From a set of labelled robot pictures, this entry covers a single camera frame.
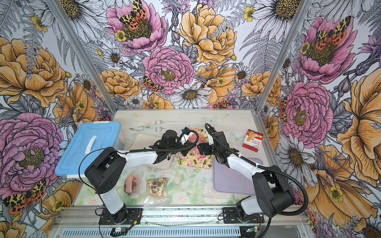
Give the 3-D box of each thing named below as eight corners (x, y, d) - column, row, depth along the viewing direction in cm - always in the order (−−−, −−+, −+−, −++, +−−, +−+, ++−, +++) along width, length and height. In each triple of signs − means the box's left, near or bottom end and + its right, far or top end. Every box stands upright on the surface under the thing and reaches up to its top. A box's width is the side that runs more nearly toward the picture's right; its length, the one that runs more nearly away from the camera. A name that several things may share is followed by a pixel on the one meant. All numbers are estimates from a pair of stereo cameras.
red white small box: (241, 146, 102) (242, 143, 99) (246, 132, 110) (248, 128, 107) (257, 153, 99) (259, 150, 96) (261, 138, 107) (264, 134, 104)
